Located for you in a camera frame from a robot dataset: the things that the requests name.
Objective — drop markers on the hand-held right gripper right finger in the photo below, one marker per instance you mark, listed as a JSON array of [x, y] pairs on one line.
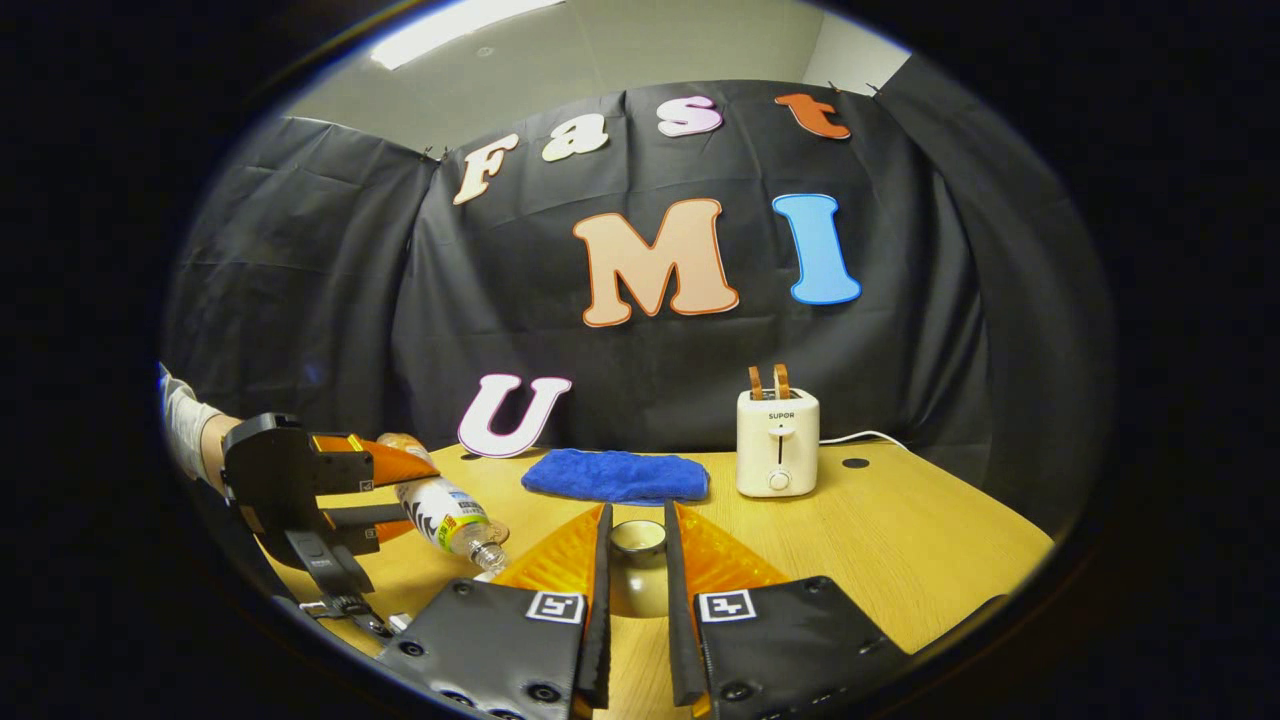
[[676, 620]]

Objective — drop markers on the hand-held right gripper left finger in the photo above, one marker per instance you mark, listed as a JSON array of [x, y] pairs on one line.
[[603, 620]]

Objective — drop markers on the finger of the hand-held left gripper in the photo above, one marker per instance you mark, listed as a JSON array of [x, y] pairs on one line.
[[395, 465], [360, 525]]

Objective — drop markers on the cream teacup lid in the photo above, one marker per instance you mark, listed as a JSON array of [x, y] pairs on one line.
[[638, 585]]

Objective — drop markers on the clear water bottle white label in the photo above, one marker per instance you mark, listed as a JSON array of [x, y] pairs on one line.
[[445, 510]]

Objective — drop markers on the blue towel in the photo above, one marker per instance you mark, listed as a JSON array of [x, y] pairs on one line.
[[615, 475]]

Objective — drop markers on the black backdrop cloth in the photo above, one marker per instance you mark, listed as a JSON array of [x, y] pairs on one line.
[[350, 280]]

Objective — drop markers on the white toaster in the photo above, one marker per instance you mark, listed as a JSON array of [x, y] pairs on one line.
[[778, 445]]

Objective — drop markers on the toasted bread slice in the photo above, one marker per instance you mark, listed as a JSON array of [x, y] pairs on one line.
[[756, 384], [781, 382]]

